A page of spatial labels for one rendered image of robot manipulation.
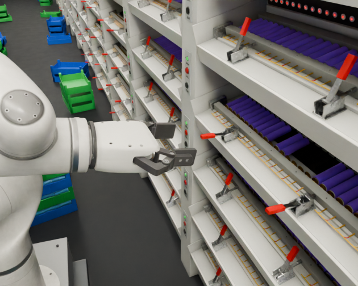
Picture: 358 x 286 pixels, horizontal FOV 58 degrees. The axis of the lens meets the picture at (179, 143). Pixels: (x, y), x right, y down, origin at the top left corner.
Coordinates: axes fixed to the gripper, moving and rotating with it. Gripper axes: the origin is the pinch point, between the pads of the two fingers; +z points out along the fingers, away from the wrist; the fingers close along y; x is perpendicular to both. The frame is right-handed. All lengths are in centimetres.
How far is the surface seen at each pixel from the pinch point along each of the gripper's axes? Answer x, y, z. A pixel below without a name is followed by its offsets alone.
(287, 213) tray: -8.8, 11.8, 19.2
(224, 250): -46, -12, 30
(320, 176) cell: -2.7, 9.5, 26.6
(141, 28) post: 1, -100, 23
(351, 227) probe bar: -4.6, 20.8, 23.3
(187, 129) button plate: -15.4, -34.5, 20.3
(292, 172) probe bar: -4.0, 5.9, 23.1
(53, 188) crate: -74, -86, -14
